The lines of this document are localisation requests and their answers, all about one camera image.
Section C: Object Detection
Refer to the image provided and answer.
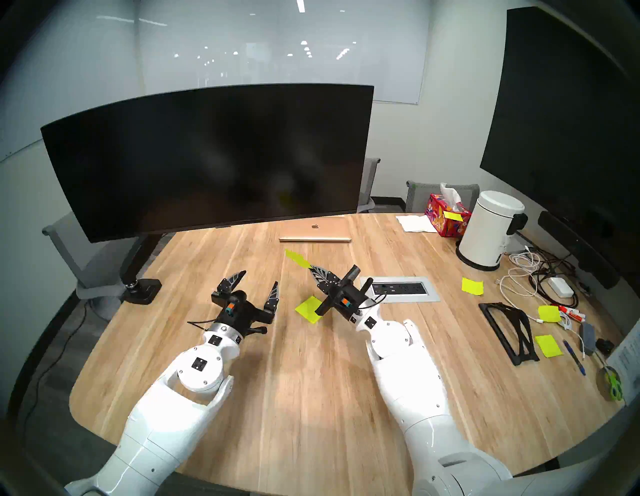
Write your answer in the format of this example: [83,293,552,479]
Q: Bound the black coiled cable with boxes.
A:
[529,245,581,309]

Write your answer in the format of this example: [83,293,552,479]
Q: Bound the white pedal trash can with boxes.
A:
[455,190,528,272]

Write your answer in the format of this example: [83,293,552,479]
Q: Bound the black frame stand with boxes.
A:
[478,302,541,366]

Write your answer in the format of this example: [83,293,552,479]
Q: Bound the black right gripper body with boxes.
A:
[315,265,382,326]

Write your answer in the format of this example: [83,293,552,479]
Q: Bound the red floral tissue box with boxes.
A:
[424,183,472,238]

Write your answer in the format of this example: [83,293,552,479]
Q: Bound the white charging cable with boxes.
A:
[498,245,587,358]

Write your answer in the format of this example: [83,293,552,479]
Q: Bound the black video sound bar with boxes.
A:
[538,210,621,290]

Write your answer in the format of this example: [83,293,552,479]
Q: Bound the yellow sticky note pad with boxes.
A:
[294,296,324,325]

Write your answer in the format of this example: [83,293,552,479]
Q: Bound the silver table outlet panel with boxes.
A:
[359,276,441,304]

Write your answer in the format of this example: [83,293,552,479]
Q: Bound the curved black monitor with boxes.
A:
[41,83,375,244]

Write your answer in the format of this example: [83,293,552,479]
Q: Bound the large black wall television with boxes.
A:
[479,5,640,261]

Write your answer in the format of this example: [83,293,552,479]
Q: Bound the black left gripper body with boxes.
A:
[211,290,277,337]

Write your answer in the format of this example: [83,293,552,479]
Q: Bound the green handled scissors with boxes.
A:
[598,356,624,402]

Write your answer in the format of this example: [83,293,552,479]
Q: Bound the blue pen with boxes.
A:
[562,339,587,376]

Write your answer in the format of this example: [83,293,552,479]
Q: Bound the gold closed laptop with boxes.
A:
[279,216,352,243]

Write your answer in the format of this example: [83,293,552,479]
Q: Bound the grey mesh office chair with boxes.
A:
[42,212,146,321]
[356,157,382,214]
[405,180,481,215]

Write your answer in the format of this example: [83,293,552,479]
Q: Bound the white paper napkin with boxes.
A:
[396,214,439,234]

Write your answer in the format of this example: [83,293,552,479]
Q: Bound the glass wall whiteboard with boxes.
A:
[137,0,432,106]

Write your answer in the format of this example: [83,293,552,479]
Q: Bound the white printed paper sheet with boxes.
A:
[605,332,640,406]

